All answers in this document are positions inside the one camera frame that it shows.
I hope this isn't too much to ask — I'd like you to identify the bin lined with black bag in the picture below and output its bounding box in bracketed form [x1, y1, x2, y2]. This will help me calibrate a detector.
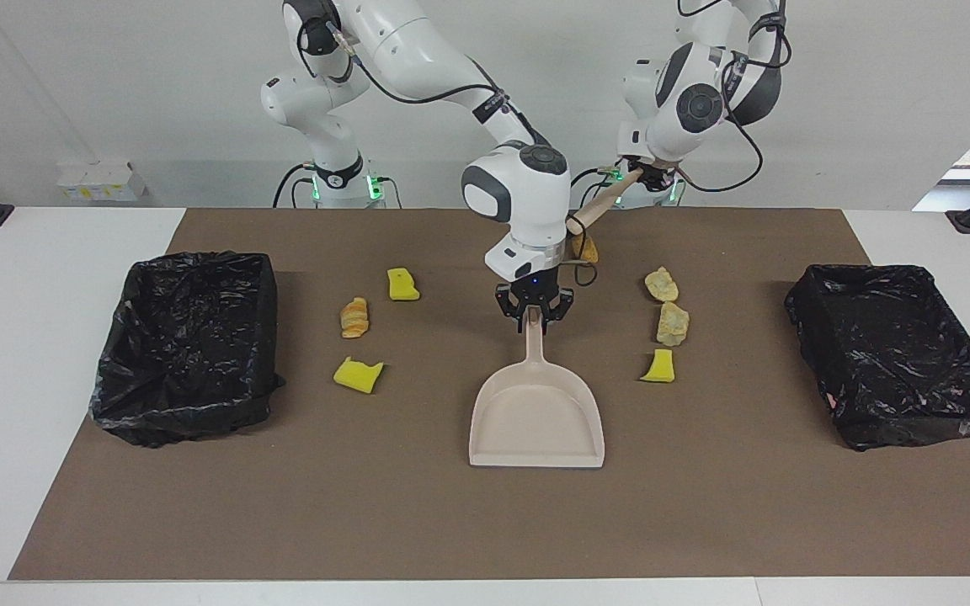
[88, 251, 286, 449]

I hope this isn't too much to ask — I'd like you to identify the black right base cable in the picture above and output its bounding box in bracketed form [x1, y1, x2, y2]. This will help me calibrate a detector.
[273, 162, 317, 209]

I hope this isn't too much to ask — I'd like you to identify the brown table mat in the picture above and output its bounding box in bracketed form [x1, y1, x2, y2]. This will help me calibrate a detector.
[9, 208, 970, 582]

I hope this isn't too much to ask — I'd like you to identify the striped croissant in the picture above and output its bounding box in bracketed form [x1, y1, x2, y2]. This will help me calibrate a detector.
[339, 296, 370, 340]

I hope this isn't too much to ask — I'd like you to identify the black left base cable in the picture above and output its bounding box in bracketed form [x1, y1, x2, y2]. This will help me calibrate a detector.
[557, 164, 625, 209]

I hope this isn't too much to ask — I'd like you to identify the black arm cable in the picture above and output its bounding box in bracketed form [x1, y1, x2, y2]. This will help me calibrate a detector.
[674, 0, 791, 194]
[296, 17, 600, 287]

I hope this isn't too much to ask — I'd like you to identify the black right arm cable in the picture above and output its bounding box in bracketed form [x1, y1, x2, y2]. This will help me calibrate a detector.
[296, 17, 600, 287]

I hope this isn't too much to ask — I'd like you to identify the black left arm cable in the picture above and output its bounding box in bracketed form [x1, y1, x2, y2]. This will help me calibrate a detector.
[674, 0, 791, 194]

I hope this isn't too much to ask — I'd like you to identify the small yellow sponge wedge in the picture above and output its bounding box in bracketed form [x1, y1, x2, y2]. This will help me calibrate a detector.
[639, 348, 676, 384]

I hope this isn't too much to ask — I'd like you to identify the tan bread chunk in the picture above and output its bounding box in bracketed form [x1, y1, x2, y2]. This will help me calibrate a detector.
[642, 266, 679, 304]

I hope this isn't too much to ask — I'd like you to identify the notched yellow sponge piece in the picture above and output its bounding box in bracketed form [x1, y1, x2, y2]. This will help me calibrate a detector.
[333, 355, 386, 395]

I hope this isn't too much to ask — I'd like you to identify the beige plastic dustpan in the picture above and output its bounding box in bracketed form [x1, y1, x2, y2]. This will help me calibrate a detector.
[468, 306, 605, 469]

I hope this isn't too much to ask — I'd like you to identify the white wall box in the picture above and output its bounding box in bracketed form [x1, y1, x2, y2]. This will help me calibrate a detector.
[56, 160, 149, 203]

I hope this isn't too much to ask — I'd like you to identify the black-bagged bin with pink tag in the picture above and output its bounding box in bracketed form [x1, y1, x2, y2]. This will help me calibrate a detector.
[784, 263, 970, 452]

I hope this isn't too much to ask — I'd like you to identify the beige brush with black bristles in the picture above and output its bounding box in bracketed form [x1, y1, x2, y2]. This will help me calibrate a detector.
[568, 167, 646, 231]

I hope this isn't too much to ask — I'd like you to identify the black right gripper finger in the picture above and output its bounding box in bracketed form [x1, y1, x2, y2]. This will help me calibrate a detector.
[495, 284, 530, 326]
[540, 288, 576, 334]

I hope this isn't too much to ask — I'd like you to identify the pale greenish bread chunk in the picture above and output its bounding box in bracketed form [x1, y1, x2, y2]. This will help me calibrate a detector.
[655, 301, 691, 348]

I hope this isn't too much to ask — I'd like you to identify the black base cable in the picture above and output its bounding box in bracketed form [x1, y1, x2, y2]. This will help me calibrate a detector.
[273, 162, 317, 209]
[557, 164, 625, 209]

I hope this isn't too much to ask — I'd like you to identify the yellow sponge piece with hole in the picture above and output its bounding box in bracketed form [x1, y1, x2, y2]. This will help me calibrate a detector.
[386, 268, 422, 302]

